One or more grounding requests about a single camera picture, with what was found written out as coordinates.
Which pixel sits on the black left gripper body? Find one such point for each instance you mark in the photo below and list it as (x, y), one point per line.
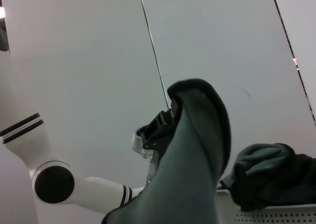
(156, 147)

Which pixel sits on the green yellow towel black edge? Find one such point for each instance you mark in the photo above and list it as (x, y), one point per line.
(192, 147)

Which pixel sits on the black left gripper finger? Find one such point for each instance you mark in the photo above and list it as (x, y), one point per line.
(160, 125)

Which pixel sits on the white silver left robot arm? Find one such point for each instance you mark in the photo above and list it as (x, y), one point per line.
(19, 98)

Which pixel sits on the grey perforated storage box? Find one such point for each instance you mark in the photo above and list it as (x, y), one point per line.
(271, 214)

